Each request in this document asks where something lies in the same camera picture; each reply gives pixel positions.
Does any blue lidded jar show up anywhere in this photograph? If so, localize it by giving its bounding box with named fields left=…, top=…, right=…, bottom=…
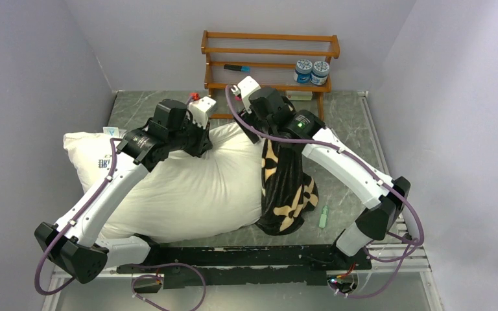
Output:
left=310, top=61, right=330, bottom=86
left=294, top=59, right=313, bottom=84

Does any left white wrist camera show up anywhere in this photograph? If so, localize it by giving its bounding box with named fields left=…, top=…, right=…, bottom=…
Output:
left=187, top=93, right=217, bottom=129

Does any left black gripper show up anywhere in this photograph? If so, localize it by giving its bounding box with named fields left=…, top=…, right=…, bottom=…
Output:
left=167, top=114, right=211, bottom=157

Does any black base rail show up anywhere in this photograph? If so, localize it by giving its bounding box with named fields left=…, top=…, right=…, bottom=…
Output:
left=116, top=244, right=372, bottom=289

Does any white pillow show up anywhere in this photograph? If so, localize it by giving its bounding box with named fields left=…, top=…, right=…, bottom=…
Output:
left=63, top=122, right=267, bottom=244

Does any left blue lidded jar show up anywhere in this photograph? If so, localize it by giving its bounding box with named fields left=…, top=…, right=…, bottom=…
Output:
left=294, top=59, right=313, bottom=84

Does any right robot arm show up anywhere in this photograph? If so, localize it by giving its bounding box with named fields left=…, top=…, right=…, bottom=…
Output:
left=235, top=86, right=410, bottom=269

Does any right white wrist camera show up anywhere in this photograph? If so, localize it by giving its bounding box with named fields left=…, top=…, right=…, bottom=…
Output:
left=230, top=76, right=261, bottom=104

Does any blue and black marker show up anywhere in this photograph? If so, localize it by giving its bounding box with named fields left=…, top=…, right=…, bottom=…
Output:
left=223, top=63, right=251, bottom=73

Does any right blue lidded jar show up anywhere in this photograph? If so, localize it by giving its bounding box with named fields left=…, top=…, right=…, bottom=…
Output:
left=310, top=61, right=330, bottom=86

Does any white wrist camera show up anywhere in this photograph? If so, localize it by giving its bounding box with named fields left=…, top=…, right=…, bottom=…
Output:
left=187, top=93, right=217, bottom=129
left=230, top=76, right=261, bottom=104

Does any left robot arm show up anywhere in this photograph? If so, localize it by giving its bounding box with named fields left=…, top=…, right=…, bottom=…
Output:
left=34, top=97, right=216, bottom=284

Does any small white cardboard box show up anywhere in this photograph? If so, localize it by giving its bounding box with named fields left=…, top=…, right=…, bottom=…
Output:
left=285, top=90, right=313, bottom=101

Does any green translucent marker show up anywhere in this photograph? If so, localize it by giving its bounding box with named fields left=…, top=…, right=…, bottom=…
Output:
left=318, top=205, right=329, bottom=229

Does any wooden three-tier shelf rack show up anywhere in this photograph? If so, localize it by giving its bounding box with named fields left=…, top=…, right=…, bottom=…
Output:
left=200, top=30, right=340, bottom=119

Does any black pillowcase with beige flowers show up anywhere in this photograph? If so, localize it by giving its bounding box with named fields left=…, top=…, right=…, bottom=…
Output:
left=237, top=122, right=319, bottom=236

